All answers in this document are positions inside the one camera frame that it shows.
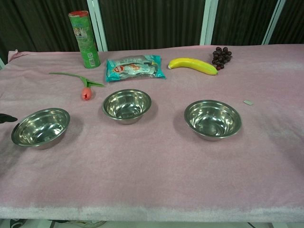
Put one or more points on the small deep stainless steel bowl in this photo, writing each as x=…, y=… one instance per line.
x=127, y=107

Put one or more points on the white frame post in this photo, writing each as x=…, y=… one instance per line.
x=208, y=21
x=274, y=21
x=97, y=23

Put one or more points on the yellow banana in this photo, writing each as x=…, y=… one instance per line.
x=194, y=64

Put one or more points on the pink artificial tulip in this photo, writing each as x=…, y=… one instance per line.
x=86, y=93

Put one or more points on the wide stainless steel bowl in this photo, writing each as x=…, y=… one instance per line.
x=40, y=129

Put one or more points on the teal snack bag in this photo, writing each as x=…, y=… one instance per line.
x=134, y=67

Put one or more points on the green cylindrical chip can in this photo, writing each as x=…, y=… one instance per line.
x=86, y=40

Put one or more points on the small grey flat piece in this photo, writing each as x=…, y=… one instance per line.
x=248, y=102

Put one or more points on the dark purple grape bunch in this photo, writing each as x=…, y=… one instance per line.
x=221, y=57

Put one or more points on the pink table cloth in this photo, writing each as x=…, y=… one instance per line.
x=152, y=171

